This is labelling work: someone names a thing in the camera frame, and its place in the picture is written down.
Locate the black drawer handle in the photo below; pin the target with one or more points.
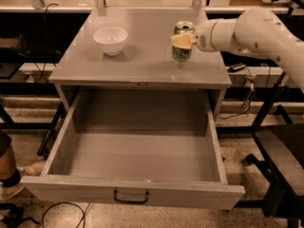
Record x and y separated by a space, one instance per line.
130 198

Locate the open grey top drawer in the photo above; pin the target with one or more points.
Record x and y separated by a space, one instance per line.
163 142

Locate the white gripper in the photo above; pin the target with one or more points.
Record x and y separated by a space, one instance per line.
203 38

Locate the white bowl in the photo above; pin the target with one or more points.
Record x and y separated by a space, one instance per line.
111 40

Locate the grey cabinet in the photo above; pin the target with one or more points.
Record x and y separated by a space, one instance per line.
146 60

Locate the green soda can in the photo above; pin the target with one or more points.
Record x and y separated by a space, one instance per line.
181 41

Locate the small black device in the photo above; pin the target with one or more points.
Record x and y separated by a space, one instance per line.
236 67

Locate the person leg with shoe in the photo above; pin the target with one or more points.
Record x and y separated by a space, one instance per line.
10 174

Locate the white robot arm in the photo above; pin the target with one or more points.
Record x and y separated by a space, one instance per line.
256 33

